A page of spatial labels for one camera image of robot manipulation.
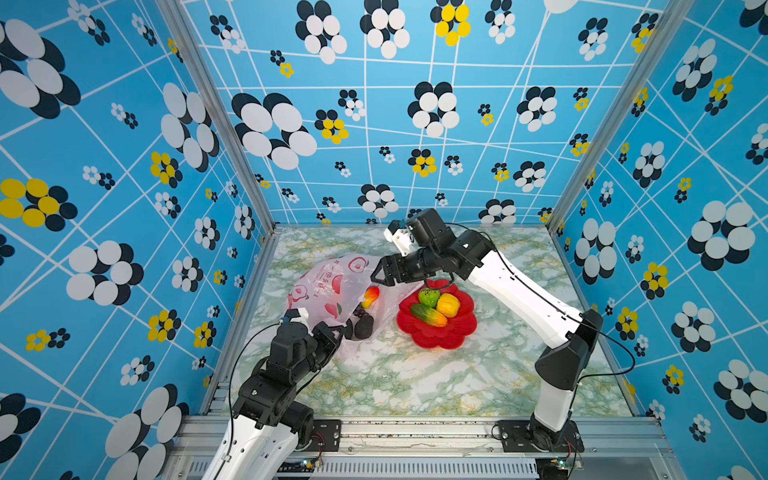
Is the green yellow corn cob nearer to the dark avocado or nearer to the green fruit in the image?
the green fruit

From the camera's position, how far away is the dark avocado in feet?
2.90

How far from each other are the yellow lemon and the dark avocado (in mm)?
220

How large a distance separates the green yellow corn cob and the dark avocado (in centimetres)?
15

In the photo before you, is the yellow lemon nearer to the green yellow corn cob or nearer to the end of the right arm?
the green yellow corn cob

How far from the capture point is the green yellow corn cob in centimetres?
93

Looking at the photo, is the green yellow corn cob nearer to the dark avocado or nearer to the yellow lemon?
the yellow lemon

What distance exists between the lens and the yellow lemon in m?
0.93

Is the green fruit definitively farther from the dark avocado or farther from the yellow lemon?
the dark avocado

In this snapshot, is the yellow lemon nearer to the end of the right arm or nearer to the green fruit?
the green fruit

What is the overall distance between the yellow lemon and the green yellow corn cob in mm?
17
